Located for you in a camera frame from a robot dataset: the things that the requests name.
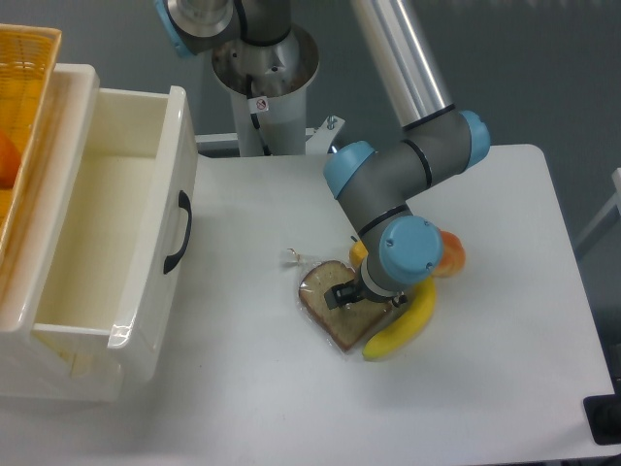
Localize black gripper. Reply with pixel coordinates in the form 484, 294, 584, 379
324, 282, 408, 309

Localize brown toast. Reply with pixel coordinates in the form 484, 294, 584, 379
280, 249, 392, 352

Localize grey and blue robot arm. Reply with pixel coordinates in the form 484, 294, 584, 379
155, 1, 490, 309

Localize yellow bell pepper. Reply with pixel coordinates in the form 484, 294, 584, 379
348, 236, 368, 268

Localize yellow banana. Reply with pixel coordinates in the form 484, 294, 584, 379
362, 278, 437, 360

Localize orange bread roll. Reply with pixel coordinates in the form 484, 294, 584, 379
432, 230, 466, 278

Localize white plastic drawer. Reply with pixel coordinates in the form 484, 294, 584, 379
53, 86, 198, 383

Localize black device at table corner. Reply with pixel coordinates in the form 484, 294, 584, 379
583, 394, 620, 446

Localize white drawer cabinet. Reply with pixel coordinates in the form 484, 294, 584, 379
1, 64, 122, 401

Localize orange fruit in basket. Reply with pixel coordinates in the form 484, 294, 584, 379
0, 131, 21, 189

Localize yellow woven basket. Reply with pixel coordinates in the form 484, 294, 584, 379
1, 23, 62, 253

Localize black drawer handle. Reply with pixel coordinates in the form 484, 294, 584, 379
162, 190, 193, 275

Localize black cable on pedestal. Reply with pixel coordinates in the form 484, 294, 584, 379
245, 75, 274, 157

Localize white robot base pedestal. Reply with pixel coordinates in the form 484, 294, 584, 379
212, 24, 344, 157

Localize white frame at right edge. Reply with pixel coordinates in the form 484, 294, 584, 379
573, 168, 620, 260

